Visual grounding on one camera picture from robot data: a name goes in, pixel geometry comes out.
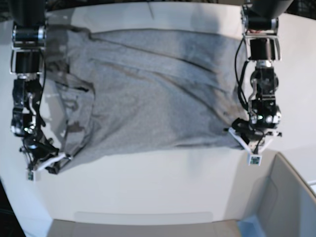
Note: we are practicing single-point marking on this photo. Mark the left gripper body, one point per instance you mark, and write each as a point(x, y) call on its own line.
point(254, 140)

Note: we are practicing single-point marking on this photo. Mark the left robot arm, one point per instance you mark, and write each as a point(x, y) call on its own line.
point(257, 83)

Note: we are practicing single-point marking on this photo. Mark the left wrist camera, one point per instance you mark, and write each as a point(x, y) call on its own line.
point(254, 159)

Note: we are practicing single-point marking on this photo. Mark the blue item in box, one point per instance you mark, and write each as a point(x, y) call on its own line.
point(250, 227)

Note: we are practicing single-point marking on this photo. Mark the grey cardboard box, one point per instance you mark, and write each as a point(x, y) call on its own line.
point(194, 194)

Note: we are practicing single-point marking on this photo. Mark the grey t-shirt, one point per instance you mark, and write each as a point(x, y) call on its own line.
point(135, 91)

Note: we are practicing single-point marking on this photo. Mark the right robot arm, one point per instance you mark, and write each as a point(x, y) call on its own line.
point(27, 63)

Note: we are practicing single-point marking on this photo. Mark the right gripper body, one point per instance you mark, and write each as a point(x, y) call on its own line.
point(41, 155)

